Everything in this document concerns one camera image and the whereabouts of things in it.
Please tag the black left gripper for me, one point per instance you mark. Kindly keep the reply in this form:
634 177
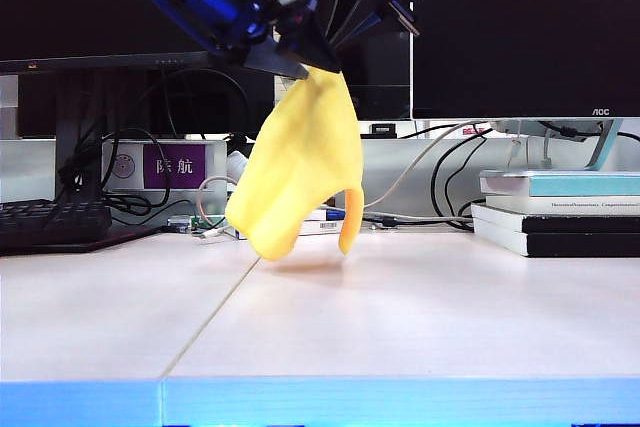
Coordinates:
292 12

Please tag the yellow microfibre rag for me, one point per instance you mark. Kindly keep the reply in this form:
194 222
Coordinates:
300 157

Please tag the matte black monitor back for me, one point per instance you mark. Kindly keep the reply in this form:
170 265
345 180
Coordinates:
240 97

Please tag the glossy black AOC monitor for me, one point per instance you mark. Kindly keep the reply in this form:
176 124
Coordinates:
385 87

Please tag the small black label holder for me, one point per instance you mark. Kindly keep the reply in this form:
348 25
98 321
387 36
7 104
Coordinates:
382 129

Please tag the white paper pack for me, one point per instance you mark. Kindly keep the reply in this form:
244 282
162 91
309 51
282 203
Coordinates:
235 162

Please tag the silver desk partition panel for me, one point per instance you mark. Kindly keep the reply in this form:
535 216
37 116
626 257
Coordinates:
390 162

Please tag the purple sign with Chinese characters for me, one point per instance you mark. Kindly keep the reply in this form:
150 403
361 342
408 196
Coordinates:
174 167

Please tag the white-framed AOC monitor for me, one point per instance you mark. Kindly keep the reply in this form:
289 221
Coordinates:
525 22

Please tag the white box with barcode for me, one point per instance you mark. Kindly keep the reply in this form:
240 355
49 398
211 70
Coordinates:
320 228

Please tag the small green circuit board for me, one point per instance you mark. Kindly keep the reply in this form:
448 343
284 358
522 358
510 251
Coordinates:
205 222

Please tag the purple name sign box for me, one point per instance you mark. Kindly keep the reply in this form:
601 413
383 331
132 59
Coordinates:
125 167

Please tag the black monitor stand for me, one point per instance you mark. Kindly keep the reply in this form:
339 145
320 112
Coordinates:
75 117

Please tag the black monitor with button row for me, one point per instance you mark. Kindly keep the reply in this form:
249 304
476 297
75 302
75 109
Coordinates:
50 22

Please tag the teal-spined book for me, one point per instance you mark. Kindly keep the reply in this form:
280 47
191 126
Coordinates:
575 187

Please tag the silver monitor stand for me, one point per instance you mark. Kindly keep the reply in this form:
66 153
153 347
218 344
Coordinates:
607 147

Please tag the white-spined book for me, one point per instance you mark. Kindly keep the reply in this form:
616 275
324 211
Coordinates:
575 206

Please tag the frosted glass desk divider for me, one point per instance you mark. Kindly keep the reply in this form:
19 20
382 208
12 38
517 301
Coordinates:
25 172

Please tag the black keyboard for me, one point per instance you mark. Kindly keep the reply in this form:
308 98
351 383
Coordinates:
50 222

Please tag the thin black-spined book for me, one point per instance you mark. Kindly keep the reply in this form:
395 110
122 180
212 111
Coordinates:
575 224

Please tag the stack of books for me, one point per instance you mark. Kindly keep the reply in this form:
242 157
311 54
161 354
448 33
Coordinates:
575 246

